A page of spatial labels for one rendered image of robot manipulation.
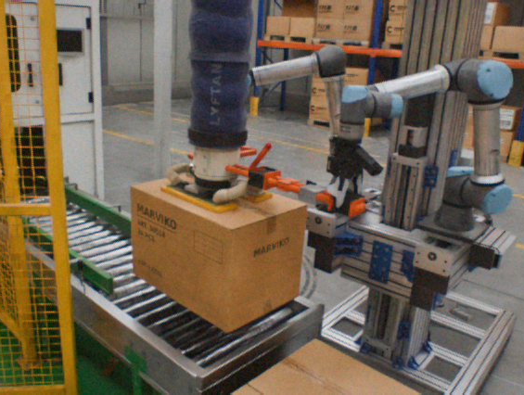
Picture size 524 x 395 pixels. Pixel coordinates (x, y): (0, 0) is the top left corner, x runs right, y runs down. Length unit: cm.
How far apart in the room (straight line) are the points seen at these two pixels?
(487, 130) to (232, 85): 88
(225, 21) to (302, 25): 856
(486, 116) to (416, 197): 54
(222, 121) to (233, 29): 32
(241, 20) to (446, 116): 91
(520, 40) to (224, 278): 746
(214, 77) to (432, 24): 91
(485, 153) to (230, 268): 94
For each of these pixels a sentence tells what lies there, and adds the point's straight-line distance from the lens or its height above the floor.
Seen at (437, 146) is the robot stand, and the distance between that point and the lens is 217.
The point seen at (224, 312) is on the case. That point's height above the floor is 76.
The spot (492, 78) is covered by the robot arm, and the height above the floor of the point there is 162.
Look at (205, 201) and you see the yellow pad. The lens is 180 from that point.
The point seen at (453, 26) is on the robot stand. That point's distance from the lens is 213.
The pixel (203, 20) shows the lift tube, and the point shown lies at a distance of 176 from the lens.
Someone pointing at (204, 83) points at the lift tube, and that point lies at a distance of 178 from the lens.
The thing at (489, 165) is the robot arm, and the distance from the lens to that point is 182.
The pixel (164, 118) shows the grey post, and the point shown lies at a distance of 486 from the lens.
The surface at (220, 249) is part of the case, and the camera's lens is 169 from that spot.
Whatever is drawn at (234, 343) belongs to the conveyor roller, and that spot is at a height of 54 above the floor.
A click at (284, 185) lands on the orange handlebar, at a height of 122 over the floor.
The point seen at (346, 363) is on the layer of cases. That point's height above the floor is 54.
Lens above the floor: 169
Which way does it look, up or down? 17 degrees down
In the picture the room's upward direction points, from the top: 4 degrees clockwise
